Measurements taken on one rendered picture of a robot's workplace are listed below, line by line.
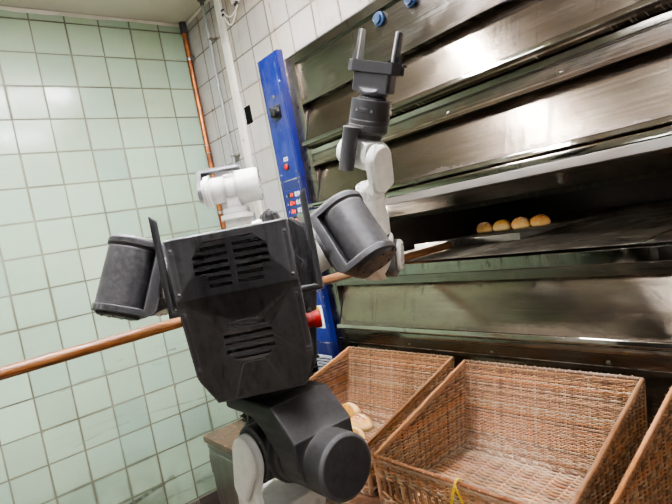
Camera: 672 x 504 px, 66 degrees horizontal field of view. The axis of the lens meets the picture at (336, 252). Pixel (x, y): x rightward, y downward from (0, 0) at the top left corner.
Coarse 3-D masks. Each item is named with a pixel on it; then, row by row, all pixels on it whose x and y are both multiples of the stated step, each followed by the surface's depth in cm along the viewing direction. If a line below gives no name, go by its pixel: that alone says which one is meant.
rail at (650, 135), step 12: (648, 132) 109; (660, 132) 107; (600, 144) 116; (612, 144) 114; (624, 144) 112; (552, 156) 125; (564, 156) 123; (492, 168) 138; (504, 168) 135; (516, 168) 133; (444, 180) 151; (456, 180) 148; (396, 192) 166; (408, 192) 162; (300, 216) 209
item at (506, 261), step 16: (480, 256) 169; (496, 256) 161; (512, 256) 154; (528, 256) 150; (544, 256) 146; (560, 256) 143; (576, 256) 139; (592, 256) 136; (608, 256) 133; (624, 256) 130; (640, 256) 127; (656, 256) 124; (336, 272) 220; (400, 272) 191; (416, 272) 185; (432, 272) 179; (448, 272) 174
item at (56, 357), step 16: (416, 256) 201; (176, 320) 140; (112, 336) 130; (128, 336) 131; (144, 336) 134; (64, 352) 122; (80, 352) 124; (0, 368) 114; (16, 368) 116; (32, 368) 118
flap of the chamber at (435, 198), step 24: (648, 144) 108; (528, 168) 130; (552, 168) 125; (576, 168) 122; (600, 168) 123; (624, 168) 123; (648, 168) 123; (432, 192) 154; (456, 192) 149; (480, 192) 150; (504, 192) 150; (528, 192) 151
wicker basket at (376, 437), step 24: (336, 360) 212; (360, 360) 212; (384, 360) 201; (408, 360) 191; (432, 360) 183; (336, 384) 211; (384, 384) 200; (408, 384) 191; (432, 384) 169; (360, 408) 209; (408, 408) 161; (384, 432) 153
